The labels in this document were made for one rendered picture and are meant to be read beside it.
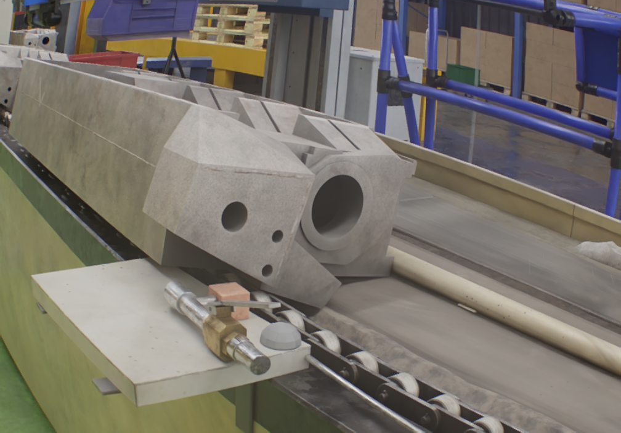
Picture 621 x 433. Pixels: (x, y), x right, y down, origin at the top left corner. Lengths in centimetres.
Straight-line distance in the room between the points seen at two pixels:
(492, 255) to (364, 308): 34
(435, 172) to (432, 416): 109
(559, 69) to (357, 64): 812
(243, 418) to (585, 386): 41
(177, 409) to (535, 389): 47
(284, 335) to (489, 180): 92
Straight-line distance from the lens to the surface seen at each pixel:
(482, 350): 96
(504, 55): 1197
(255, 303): 69
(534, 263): 132
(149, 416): 115
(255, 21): 691
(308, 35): 342
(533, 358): 95
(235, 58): 709
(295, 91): 348
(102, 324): 82
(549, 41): 1138
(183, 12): 236
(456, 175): 172
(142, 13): 230
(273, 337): 80
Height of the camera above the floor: 114
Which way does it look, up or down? 15 degrees down
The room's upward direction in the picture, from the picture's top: 5 degrees clockwise
